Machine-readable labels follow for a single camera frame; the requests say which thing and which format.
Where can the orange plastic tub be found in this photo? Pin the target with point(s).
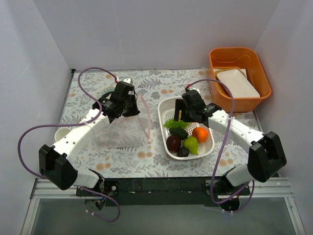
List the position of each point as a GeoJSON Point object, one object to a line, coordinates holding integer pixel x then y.
{"type": "Point", "coordinates": [225, 58]}

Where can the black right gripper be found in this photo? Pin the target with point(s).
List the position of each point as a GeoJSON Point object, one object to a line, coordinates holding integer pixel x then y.
{"type": "Point", "coordinates": [181, 110]}

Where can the dark green avocado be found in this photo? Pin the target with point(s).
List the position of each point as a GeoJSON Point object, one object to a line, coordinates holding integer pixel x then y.
{"type": "Point", "coordinates": [181, 133]}

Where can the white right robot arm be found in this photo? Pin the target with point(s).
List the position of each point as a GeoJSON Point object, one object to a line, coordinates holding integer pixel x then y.
{"type": "Point", "coordinates": [265, 152]}

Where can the white rectangular plate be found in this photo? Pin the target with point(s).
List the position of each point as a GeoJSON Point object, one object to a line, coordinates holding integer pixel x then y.
{"type": "Point", "coordinates": [237, 82]}

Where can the white perforated plastic basket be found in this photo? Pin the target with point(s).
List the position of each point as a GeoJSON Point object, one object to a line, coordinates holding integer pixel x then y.
{"type": "Point", "coordinates": [183, 140]}

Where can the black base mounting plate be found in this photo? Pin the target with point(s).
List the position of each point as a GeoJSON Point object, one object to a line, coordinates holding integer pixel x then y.
{"type": "Point", "coordinates": [159, 191]}

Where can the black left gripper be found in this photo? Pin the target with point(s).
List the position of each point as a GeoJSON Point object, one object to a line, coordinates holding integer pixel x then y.
{"type": "Point", "coordinates": [132, 105]}

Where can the green grape bunch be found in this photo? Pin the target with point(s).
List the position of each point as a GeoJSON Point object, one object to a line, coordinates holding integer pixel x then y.
{"type": "Point", "coordinates": [175, 124]}

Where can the orange fruit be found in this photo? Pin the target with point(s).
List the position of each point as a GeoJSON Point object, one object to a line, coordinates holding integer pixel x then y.
{"type": "Point", "coordinates": [200, 134]}

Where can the floral patterned table mat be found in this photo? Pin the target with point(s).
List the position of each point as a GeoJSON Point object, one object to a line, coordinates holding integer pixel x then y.
{"type": "Point", "coordinates": [141, 152]}

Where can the clear zip top bag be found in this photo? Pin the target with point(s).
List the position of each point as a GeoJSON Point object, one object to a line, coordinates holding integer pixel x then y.
{"type": "Point", "coordinates": [129, 129]}

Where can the green pear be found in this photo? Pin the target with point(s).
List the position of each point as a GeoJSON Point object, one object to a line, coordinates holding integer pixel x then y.
{"type": "Point", "coordinates": [191, 144]}

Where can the white paper cup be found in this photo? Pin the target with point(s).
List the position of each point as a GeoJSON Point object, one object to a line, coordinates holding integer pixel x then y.
{"type": "Point", "coordinates": [61, 133]}

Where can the patterned small bowl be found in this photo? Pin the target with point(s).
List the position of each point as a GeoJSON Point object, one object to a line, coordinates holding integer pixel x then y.
{"type": "Point", "coordinates": [106, 93]}

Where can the dark purple plum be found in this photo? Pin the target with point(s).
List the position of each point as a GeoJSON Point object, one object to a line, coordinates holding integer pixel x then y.
{"type": "Point", "coordinates": [183, 152]}

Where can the dark red apple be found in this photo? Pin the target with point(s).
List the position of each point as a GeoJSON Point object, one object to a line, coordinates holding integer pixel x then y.
{"type": "Point", "coordinates": [173, 143]}

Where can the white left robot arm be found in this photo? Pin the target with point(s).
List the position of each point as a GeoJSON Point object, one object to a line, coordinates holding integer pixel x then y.
{"type": "Point", "coordinates": [56, 161]}

